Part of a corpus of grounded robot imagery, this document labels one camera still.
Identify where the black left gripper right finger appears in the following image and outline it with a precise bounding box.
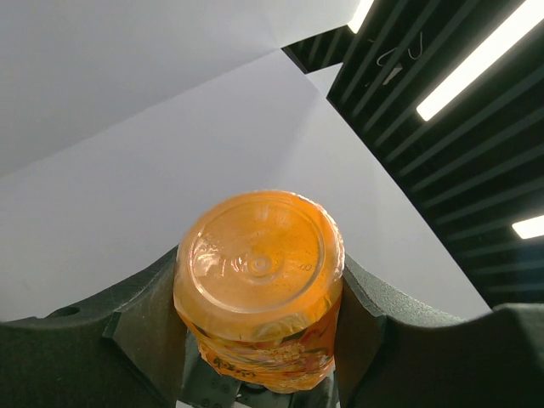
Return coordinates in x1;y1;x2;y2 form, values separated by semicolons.
335;258;543;407

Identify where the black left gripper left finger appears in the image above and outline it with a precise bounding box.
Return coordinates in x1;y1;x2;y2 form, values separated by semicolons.
1;249;186;407

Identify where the orange juice bottle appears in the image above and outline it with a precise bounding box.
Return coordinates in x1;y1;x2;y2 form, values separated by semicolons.
173;190;345;394

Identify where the ceiling light strip right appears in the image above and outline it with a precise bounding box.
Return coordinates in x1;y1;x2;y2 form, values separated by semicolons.
512;215;544;240

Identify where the ceiling light strip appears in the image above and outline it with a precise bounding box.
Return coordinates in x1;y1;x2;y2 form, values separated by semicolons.
348;0;374;34
512;215;544;240
416;0;543;122

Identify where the ceiling light strip top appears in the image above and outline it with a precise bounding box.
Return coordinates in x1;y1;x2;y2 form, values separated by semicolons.
348;0;374;34

